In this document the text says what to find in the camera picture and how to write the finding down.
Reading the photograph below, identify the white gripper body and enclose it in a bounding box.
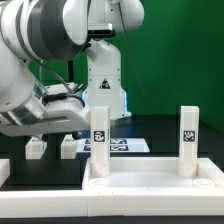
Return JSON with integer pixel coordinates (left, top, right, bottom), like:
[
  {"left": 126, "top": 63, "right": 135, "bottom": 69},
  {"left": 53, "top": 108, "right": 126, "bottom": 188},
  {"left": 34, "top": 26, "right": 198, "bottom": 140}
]
[{"left": 0, "top": 83, "right": 92, "bottom": 138}]

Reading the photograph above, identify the white desk tabletop tray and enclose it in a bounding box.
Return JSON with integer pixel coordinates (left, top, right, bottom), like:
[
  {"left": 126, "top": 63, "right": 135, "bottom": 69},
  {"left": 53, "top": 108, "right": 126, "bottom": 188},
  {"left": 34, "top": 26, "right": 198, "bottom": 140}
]
[{"left": 82, "top": 157, "right": 224, "bottom": 196}]

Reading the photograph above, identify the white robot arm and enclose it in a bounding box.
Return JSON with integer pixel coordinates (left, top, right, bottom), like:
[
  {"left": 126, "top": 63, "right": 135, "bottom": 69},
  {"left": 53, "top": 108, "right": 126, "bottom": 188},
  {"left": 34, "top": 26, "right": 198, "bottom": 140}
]
[{"left": 0, "top": 0, "right": 144, "bottom": 136}]

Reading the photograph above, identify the AprilTag marker sheet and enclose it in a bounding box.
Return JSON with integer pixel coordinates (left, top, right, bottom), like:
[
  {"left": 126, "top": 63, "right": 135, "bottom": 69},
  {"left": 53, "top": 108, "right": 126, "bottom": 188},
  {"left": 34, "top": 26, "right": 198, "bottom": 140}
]
[{"left": 77, "top": 138, "right": 150, "bottom": 153}]

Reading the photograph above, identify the white left fence piece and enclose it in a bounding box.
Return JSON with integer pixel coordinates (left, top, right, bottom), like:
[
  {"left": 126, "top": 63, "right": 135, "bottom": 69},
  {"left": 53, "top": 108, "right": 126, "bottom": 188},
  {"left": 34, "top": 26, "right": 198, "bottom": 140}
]
[{"left": 0, "top": 159, "right": 10, "bottom": 187}]

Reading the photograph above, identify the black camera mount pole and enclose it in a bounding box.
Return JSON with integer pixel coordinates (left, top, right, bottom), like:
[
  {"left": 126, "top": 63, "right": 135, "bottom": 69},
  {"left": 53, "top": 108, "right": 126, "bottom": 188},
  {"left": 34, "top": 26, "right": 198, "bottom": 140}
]
[{"left": 67, "top": 60, "right": 75, "bottom": 82}]

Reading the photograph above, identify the black camera on stand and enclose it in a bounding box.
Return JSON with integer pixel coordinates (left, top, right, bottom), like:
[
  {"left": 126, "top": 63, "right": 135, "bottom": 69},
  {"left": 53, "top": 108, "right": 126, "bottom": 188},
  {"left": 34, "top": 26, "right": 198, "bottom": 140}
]
[{"left": 88, "top": 23, "right": 115, "bottom": 38}]

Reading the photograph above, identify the white front fence wall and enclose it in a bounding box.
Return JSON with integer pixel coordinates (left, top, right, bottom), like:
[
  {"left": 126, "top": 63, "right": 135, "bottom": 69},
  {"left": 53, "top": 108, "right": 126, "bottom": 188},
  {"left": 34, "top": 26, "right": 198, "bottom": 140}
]
[{"left": 0, "top": 188, "right": 224, "bottom": 218}]

